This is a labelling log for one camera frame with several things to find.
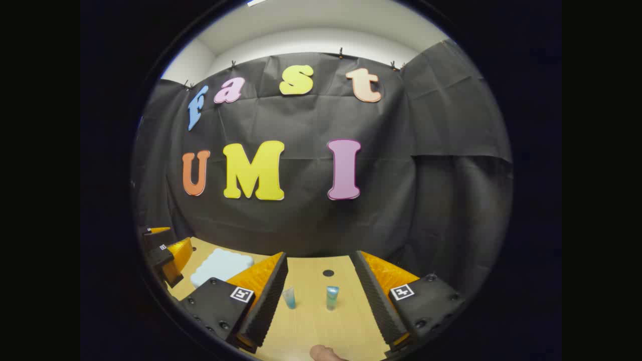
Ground black backdrop cloth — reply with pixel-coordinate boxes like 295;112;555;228
131;39;513;301

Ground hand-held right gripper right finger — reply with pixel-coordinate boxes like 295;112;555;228
350;250;466;359

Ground light blue suitcase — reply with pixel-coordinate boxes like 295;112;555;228
190;248;255;289

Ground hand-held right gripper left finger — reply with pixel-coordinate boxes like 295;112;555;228
180;252;289;354

